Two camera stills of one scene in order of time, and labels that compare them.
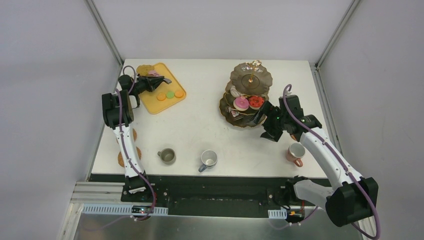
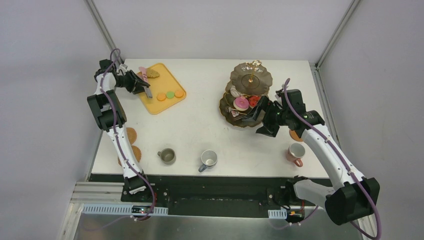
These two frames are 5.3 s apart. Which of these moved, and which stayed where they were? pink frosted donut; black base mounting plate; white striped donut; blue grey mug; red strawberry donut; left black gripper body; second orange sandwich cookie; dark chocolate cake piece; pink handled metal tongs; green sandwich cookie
Moved: pink handled metal tongs; left black gripper body
Stayed: green sandwich cookie; dark chocolate cake piece; white striped donut; red strawberry donut; black base mounting plate; blue grey mug; second orange sandwich cookie; pink frosted donut
